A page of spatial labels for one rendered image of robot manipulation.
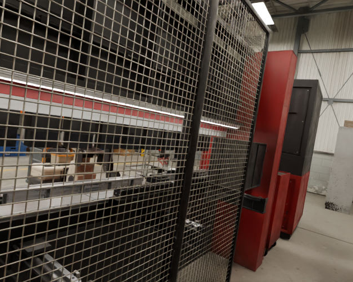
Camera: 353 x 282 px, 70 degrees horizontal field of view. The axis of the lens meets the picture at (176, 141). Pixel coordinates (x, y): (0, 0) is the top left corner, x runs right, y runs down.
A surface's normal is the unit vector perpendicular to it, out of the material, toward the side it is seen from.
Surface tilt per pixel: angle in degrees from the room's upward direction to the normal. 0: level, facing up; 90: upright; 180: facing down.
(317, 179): 90
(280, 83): 90
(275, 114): 90
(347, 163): 90
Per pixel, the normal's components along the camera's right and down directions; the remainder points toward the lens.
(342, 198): -0.54, -0.04
